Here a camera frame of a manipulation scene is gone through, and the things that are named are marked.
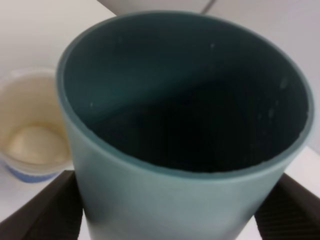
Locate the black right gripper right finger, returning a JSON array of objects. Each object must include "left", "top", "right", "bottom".
[{"left": 254, "top": 174, "right": 320, "bottom": 240}]

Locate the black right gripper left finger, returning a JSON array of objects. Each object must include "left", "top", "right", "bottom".
[{"left": 0, "top": 170, "right": 83, "bottom": 240}]

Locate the teal plastic cup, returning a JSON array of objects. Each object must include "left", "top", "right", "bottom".
[{"left": 56, "top": 11, "right": 314, "bottom": 240}]

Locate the paper cup with blue sleeve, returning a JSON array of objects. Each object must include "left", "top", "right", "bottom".
[{"left": 0, "top": 67, "right": 72, "bottom": 183}]

